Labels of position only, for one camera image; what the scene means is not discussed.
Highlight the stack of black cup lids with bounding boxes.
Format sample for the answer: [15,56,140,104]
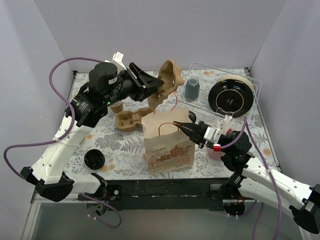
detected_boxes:
[84,149,105,170]

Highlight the black plate gold ring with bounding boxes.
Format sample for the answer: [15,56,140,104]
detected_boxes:
[207,76,255,119]

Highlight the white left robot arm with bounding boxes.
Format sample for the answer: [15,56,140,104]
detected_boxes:
[20,62,164,202]

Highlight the stack of brown paper cups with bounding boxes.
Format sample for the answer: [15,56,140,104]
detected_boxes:
[110,100,124,114]

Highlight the dark teal ceramic cup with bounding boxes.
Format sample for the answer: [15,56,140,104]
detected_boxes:
[184,78,200,101]

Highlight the single brown pulp cup carrier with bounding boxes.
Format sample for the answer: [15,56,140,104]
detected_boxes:
[147,59,185,110]

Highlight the black plastic cup lid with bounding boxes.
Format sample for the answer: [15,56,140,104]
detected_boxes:
[188,111,197,123]

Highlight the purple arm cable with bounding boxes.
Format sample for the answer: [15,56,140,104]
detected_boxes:
[3,56,106,180]
[219,116,285,240]

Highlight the printed kraft paper bag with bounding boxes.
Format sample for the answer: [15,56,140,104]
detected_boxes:
[141,104,195,175]

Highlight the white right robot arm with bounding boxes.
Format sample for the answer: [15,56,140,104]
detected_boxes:
[173,121,320,234]

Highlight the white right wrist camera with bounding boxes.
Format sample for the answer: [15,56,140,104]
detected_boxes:
[203,126,223,152]

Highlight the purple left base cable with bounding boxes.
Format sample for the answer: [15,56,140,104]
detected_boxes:
[79,193,123,229]

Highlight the white wire dish rack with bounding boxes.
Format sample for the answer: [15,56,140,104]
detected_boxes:
[177,62,262,127]

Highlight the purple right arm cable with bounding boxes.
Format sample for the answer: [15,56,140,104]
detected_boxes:
[219,116,285,240]

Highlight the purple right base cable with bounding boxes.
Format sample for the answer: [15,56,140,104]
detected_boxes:
[226,199,265,240]

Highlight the floral paper table mat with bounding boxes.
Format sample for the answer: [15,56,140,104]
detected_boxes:
[53,68,280,181]

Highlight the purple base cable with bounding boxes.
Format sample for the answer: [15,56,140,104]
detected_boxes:
[226,199,265,240]
[79,193,123,229]

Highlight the cream ceramic plate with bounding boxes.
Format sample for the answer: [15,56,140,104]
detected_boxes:
[215,74,255,93]

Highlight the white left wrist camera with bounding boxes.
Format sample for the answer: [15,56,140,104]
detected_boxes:
[104,51,127,74]

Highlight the stacked brown pulp cup carriers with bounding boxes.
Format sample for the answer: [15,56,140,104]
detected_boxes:
[115,107,152,132]

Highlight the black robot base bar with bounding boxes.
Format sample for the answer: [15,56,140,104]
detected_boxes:
[104,178,244,211]

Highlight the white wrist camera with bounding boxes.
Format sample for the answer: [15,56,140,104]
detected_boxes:
[104,51,127,74]
[203,126,223,152]

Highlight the pink straw holder cup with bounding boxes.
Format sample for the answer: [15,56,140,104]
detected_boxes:
[206,148,225,161]

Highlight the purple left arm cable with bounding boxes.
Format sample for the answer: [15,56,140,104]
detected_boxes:
[3,56,106,180]

